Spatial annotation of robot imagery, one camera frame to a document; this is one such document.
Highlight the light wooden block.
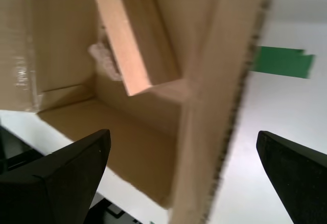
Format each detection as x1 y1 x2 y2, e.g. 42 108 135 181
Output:
91 0 153 97

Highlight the speckled pink granite rock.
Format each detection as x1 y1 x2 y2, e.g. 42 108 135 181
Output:
87 24 125 81

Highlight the green tape strip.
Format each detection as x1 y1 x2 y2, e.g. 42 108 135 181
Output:
254 46 315 79

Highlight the brown cardboard box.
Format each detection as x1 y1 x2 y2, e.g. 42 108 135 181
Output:
0 0 274 224

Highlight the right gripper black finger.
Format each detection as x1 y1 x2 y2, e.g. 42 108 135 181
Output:
256 130 327 224
0 128 112 224

